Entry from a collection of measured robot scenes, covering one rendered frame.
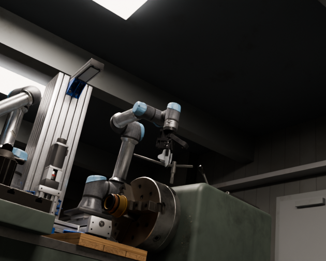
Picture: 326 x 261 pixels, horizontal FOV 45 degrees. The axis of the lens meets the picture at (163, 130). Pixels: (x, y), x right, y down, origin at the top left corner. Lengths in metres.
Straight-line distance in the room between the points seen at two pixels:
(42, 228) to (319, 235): 3.68
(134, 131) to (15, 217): 1.43
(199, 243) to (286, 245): 3.16
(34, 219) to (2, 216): 0.09
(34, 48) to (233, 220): 2.86
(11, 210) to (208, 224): 0.87
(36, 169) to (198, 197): 1.11
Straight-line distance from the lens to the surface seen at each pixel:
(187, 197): 1.74
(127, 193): 1.74
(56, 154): 2.41
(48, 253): 1.31
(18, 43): 4.09
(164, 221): 1.64
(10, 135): 2.40
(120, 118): 2.35
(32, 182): 2.43
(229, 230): 1.85
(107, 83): 4.33
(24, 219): 1.20
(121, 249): 1.45
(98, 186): 2.37
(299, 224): 4.74
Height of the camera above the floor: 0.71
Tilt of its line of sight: 24 degrees up
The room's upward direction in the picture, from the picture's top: 9 degrees clockwise
